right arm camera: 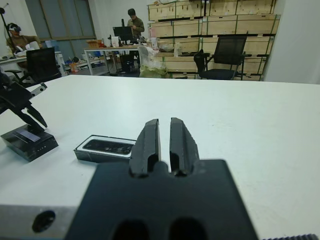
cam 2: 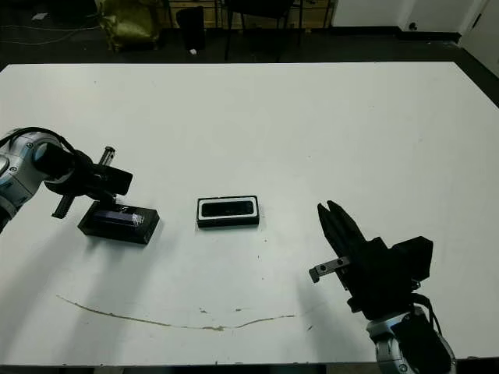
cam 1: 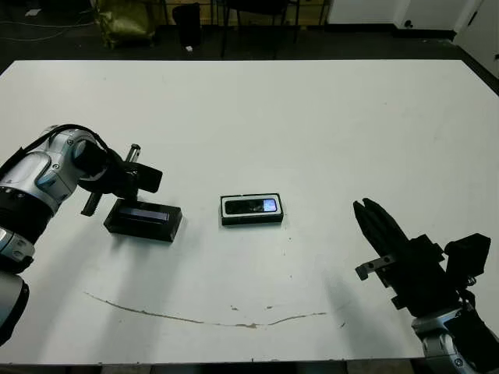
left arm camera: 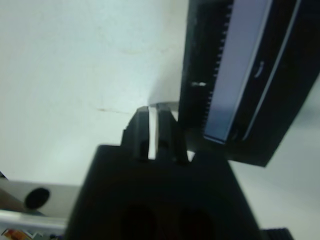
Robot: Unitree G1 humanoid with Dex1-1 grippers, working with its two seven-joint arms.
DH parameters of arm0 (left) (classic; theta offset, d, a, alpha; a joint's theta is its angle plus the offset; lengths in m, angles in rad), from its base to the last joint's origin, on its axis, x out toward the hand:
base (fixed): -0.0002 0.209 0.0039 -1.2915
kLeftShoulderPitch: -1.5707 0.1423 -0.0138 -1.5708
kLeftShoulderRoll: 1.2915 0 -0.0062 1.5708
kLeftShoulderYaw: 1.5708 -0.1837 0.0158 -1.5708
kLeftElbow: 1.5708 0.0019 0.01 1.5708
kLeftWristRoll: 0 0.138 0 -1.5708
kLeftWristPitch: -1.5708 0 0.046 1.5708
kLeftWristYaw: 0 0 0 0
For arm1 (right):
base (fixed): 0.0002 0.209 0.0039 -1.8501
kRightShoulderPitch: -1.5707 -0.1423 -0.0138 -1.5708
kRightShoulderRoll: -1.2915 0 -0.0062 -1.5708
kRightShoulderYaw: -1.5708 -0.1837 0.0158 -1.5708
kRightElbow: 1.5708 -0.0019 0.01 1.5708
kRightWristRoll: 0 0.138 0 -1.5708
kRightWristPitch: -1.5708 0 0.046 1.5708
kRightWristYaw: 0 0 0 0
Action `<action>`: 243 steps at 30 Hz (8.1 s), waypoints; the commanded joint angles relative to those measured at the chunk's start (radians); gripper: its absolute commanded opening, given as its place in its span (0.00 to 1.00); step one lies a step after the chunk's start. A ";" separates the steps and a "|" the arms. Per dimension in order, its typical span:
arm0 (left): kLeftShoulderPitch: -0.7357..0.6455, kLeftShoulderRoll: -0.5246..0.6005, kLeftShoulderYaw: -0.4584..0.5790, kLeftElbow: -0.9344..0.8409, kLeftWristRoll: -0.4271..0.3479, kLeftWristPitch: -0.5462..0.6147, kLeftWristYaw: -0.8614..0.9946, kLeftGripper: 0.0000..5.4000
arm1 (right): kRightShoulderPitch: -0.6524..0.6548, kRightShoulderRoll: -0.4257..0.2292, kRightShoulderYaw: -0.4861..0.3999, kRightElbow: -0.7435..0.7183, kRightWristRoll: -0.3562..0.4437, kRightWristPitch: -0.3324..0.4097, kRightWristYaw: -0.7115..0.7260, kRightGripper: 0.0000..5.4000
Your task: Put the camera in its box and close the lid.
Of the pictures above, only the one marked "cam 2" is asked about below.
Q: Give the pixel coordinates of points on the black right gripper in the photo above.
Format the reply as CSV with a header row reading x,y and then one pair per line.
x,y
374,284

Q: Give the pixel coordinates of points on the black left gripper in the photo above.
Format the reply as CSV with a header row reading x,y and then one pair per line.
x,y
83,183

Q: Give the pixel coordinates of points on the black box lid with picture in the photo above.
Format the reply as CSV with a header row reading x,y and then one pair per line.
x,y
117,226

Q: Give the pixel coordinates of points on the black slim camera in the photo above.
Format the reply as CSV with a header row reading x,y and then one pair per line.
x,y
228,208

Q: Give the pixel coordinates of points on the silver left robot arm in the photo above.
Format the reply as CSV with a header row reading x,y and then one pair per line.
x,y
19,183

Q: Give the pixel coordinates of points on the black box with white liner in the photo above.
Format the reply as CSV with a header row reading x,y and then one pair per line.
x,y
228,225

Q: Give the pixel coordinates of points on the yellow-green bag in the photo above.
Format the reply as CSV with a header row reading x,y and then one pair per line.
x,y
124,23

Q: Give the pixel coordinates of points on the black waste bin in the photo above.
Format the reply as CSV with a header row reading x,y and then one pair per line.
x,y
191,27

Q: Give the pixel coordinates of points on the white paper sheet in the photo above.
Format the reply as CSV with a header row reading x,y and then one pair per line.
x,y
39,16

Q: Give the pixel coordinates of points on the white door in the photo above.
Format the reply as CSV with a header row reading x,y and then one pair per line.
x,y
483,35

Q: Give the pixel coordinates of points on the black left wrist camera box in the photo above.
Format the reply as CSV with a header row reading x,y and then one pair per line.
x,y
115,181

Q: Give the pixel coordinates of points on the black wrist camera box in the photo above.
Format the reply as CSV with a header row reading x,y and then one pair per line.
x,y
115,181
413,257

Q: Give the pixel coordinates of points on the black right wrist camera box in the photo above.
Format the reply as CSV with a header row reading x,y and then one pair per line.
x,y
413,257

